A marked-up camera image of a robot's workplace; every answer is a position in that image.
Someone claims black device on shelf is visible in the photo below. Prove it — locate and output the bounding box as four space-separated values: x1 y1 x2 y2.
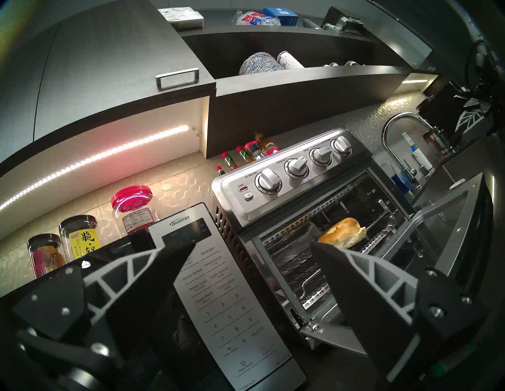
321 6 365 37

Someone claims dark upper cabinet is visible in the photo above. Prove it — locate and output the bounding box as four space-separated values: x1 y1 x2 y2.
0 0 217 168

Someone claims chrome gooseneck faucet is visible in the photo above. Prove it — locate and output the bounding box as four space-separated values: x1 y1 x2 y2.
381 112 445 186

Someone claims silver upper cabinet handle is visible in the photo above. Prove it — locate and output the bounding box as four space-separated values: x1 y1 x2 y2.
155 67 200 91

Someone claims stainless steel toaster oven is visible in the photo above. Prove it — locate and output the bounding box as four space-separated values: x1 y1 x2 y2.
211 127 419 347

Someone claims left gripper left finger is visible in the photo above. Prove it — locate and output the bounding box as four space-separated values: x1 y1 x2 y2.
11 241 196 360

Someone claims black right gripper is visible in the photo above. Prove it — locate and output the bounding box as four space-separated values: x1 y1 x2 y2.
453 37 505 133

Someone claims oven temperature knob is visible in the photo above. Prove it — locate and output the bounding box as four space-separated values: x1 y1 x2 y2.
284 155 310 180

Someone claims red lid plastic snack jar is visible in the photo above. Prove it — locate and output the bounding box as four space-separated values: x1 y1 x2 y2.
110 185 157 237

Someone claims glass french press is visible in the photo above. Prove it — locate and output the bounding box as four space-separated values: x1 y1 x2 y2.
424 126 451 153

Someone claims LED light strip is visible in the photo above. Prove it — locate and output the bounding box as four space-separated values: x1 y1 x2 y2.
0 125 190 213

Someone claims large Tabasco sauce bottle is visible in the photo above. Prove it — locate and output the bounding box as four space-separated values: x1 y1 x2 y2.
254 132 281 156

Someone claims blue patterned plate stack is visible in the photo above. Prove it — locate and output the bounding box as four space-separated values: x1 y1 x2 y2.
238 52 285 76

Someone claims oven function knob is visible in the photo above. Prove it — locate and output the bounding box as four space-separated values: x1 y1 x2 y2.
309 146 333 167

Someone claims white tissue box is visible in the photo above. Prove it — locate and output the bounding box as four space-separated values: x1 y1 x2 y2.
157 7 205 30

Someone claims black microwave oven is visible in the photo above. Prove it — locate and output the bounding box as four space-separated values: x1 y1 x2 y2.
0 203 307 391

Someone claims oven toast timer knob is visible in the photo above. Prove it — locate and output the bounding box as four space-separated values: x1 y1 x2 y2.
331 136 353 156

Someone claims white patterned canister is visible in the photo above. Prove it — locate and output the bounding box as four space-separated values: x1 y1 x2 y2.
276 50 305 70

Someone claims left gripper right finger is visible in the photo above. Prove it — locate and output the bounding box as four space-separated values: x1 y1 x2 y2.
310 241 488 381

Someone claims dark wall shelf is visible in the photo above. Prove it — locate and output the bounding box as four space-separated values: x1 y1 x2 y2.
180 10 439 159

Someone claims white bottle blue cap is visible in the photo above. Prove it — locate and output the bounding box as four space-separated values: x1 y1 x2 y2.
410 143 434 172

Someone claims oven wire rack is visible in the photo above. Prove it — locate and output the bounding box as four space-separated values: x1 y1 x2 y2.
260 185 399 316

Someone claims blue cardboard box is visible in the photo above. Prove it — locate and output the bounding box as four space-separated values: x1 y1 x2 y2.
262 7 299 27

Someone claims blue dish soap bottle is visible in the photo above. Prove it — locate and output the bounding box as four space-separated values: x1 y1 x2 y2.
392 171 415 196

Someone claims yellow label snack jar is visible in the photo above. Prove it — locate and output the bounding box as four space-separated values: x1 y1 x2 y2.
59 215 101 263

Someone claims clear plastic bag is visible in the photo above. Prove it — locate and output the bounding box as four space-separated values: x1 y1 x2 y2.
236 10 273 27

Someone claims red label snack jar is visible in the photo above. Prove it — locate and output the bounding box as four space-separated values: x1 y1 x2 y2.
27 233 66 279

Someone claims black coffee machine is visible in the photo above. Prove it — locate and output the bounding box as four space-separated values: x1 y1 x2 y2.
417 82 474 135

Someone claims golden bagel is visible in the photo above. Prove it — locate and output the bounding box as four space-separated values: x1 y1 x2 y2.
318 218 368 249

